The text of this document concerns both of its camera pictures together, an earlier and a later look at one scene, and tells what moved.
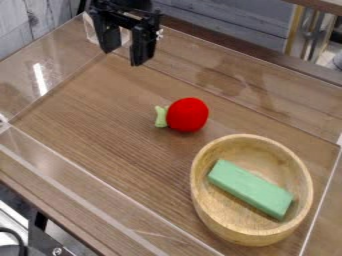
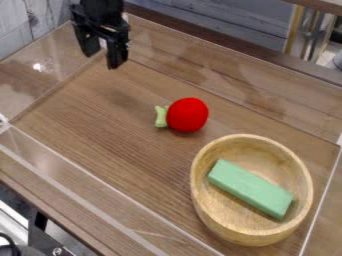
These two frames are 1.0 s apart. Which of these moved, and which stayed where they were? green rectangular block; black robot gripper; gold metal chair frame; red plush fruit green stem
Moved: black robot gripper
Stayed: green rectangular block; gold metal chair frame; red plush fruit green stem
